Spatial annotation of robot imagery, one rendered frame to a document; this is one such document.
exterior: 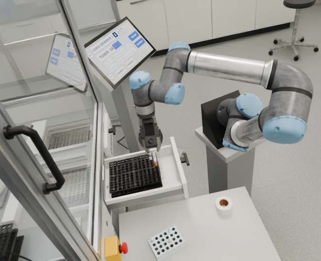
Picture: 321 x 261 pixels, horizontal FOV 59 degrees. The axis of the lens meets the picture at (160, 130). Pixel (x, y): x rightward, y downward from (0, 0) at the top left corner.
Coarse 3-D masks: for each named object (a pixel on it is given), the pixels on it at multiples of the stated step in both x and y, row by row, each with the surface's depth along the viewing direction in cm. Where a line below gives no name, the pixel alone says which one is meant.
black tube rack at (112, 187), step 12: (144, 156) 130; (120, 168) 127; (132, 168) 126; (144, 168) 129; (156, 168) 127; (120, 180) 122; (132, 180) 121; (144, 180) 119; (156, 180) 118; (120, 192) 120; (132, 192) 119
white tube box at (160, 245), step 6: (174, 228) 113; (162, 234) 111; (168, 234) 111; (174, 234) 110; (180, 234) 109; (156, 240) 109; (162, 240) 110; (174, 240) 111; (180, 240) 109; (150, 246) 110; (156, 246) 107; (162, 246) 107; (168, 246) 107; (174, 246) 106; (180, 246) 108; (156, 252) 106; (162, 252) 105; (168, 252) 106; (174, 252) 108; (156, 258) 107; (162, 258) 106
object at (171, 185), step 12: (120, 156) 134; (132, 156) 134; (168, 156) 137; (108, 168) 137; (168, 168) 131; (108, 180) 131; (168, 180) 126; (108, 192) 126; (144, 192) 115; (156, 192) 116; (168, 192) 117; (180, 192) 118; (108, 204) 116; (120, 204) 117; (132, 204) 118
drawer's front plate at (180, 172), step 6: (174, 144) 129; (174, 150) 126; (174, 156) 129; (180, 162) 120; (180, 168) 118; (180, 174) 115; (180, 180) 120; (186, 186) 113; (186, 192) 116; (186, 198) 118
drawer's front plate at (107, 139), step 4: (104, 116) 155; (108, 116) 159; (104, 120) 152; (108, 120) 156; (104, 124) 149; (108, 124) 153; (104, 128) 146; (108, 128) 150; (104, 132) 144; (104, 136) 141; (108, 136) 145; (112, 136) 157; (104, 140) 139; (108, 140) 142; (112, 140) 154; (104, 144) 137; (108, 144) 140; (112, 144) 151; (104, 148) 136; (108, 148) 138; (112, 148) 148; (108, 152) 138; (112, 152) 145; (108, 156) 140; (112, 156) 143
